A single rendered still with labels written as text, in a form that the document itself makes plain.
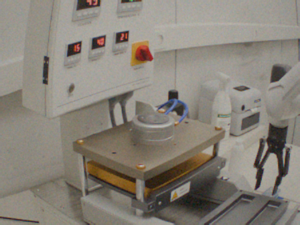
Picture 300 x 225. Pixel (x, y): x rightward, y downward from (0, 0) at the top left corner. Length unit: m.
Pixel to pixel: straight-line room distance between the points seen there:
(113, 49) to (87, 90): 0.10
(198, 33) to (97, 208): 1.13
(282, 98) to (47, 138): 0.80
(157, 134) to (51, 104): 0.22
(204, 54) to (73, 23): 1.18
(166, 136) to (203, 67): 1.12
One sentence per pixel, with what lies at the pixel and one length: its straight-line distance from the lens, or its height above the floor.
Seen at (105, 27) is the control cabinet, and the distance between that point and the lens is 1.00.
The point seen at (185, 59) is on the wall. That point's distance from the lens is 1.93.
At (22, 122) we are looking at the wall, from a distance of 1.42.
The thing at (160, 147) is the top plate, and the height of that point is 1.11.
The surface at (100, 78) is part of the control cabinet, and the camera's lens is 1.02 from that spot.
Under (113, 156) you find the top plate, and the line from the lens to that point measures 0.89.
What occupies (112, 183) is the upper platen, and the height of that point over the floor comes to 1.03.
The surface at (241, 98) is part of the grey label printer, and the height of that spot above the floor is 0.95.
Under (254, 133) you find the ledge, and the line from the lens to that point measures 1.93.
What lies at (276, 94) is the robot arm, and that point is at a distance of 1.10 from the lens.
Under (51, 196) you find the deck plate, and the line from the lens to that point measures 1.09.
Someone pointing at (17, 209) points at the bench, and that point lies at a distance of 1.35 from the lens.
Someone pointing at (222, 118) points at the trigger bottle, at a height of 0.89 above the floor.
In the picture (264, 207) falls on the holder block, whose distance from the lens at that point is 0.96.
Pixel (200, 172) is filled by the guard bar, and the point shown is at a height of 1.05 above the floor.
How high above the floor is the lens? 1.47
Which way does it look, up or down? 19 degrees down
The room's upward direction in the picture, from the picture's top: 2 degrees clockwise
